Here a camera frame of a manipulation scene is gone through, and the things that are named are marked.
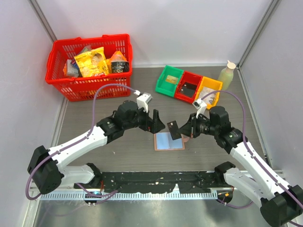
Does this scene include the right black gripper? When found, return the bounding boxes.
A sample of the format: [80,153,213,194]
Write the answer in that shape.
[178,112,219,138]

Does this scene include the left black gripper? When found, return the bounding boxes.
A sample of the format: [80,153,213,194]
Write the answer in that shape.
[124,103,165,134]

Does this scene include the black credit card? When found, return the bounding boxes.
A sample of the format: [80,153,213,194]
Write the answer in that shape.
[180,82,197,98]
[167,121,182,140]

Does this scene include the pink leather card holder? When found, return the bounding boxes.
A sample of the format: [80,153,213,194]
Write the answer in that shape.
[154,132,189,151]

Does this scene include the white VIP credit card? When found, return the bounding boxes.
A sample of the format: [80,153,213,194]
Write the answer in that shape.
[201,87,214,96]

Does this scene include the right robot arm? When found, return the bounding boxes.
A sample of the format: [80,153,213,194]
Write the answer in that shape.
[179,106,303,227]

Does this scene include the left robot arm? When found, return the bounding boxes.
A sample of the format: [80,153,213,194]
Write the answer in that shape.
[26,100,165,194]

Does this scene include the gold credit card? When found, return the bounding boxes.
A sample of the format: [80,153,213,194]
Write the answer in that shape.
[165,75,178,84]

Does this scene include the red plastic bin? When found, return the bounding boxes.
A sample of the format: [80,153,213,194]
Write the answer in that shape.
[174,71,203,104]

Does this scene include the green plastic bin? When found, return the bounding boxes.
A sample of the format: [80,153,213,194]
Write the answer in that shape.
[155,65,184,97]

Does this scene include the yellow plastic bin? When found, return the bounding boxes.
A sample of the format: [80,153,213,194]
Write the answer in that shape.
[195,77,222,109]

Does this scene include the green lotion bottle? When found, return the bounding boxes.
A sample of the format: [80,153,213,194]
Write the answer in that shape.
[218,61,236,90]

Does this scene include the black round can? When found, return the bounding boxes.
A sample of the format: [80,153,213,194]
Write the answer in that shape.
[111,61,130,73]

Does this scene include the orange snack packet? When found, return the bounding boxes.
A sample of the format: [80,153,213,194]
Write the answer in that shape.
[106,51,127,72]

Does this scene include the yellow chips bag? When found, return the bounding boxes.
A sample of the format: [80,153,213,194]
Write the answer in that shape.
[74,47,109,78]

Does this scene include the red plastic shopping basket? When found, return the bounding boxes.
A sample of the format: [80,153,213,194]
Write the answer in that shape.
[45,34,133,102]

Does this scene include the grey small box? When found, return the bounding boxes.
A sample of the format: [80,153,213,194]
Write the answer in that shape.
[63,59,79,78]

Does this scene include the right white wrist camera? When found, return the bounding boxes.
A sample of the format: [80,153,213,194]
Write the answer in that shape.
[192,98,207,119]

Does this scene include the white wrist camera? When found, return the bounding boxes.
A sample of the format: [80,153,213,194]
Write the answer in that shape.
[134,90,152,113]
[192,98,207,119]

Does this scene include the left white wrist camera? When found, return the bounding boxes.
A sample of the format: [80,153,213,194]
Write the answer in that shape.
[134,90,152,113]

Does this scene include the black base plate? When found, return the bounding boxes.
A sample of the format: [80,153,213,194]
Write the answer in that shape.
[82,171,232,194]

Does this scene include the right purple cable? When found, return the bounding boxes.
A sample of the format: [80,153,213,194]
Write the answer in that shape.
[196,90,303,227]

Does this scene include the purple cable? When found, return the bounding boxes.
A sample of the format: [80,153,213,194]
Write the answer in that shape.
[196,90,303,227]
[25,84,140,209]

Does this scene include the white cable duct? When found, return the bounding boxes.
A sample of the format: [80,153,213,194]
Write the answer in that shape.
[40,191,218,201]

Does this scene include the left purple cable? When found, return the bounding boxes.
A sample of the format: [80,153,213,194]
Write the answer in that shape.
[25,84,140,209]

